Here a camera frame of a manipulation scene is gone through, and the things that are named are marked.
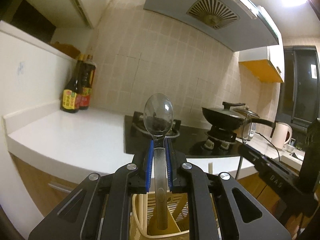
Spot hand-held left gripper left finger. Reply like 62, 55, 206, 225
28, 140, 154, 240

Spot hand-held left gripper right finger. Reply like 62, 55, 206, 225
166, 140, 293, 240

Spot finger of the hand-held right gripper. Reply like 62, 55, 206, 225
238, 144, 266, 164

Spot clear plastic spoon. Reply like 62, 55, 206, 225
143, 93, 173, 230
235, 114, 252, 178

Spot cream plastic utensil holder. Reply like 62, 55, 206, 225
129, 192, 194, 240

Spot black glass gas stove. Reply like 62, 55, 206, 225
124, 111, 242, 158

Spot white electric kettle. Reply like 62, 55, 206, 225
271, 122, 293, 151

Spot glass pot lid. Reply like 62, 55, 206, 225
233, 106, 260, 118

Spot black wok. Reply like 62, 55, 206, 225
202, 101, 275, 131

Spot dark window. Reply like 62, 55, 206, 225
275, 45, 320, 130

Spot red label sauce bottle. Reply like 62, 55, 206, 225
78, 54, 96, 110

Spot yellow label soy sauce bottle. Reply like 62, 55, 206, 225
60, 54, 79, 114

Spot wooden base cabinet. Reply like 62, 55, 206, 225
10, 152, 83, 218

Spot grey range hood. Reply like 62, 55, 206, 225
144, 0, 283, 53

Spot brown wooden board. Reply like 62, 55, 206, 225
51, 41, 81, 60

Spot black kettle cable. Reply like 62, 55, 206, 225
255, 132, 282, 162

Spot orange bottom wall cabinet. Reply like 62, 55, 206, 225
238, 44, 285, 83

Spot white wall cabinet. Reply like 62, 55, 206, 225
0, 0, 95, 43

